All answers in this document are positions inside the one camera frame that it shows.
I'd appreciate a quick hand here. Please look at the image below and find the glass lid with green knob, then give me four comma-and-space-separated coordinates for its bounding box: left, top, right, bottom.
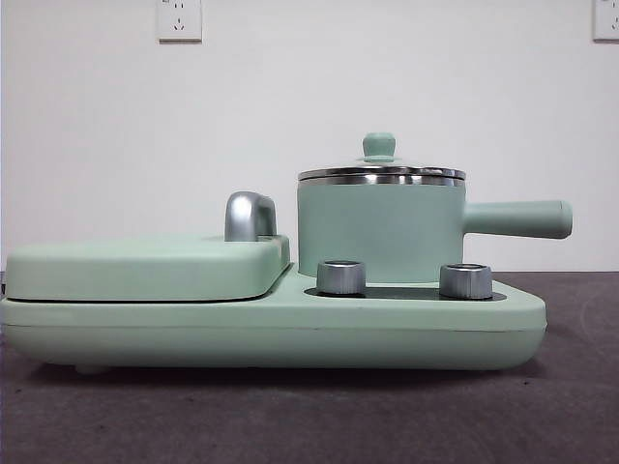
297, 131, 466, 179

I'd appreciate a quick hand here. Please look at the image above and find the silver control knob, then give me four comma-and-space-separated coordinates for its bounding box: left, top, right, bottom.
438, 262, 493, 299
314, 259, 368, 296

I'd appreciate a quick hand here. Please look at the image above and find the mint green griddle cover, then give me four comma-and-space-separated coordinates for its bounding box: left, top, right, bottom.
3, 231, 292, 304

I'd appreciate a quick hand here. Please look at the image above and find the mint green cooker base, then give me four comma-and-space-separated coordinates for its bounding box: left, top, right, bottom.
0, 263, 547, 376

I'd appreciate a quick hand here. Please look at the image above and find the mint green pot with handle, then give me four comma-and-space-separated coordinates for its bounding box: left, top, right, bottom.
296, 173, 575, 285

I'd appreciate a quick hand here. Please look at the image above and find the silver griddle cover handle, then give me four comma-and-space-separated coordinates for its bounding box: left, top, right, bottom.
223, 190, 278, 242

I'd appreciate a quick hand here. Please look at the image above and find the white wall socket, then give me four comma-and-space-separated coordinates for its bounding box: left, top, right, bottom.
593, 0, 619, 43
157, 0, 203, 43

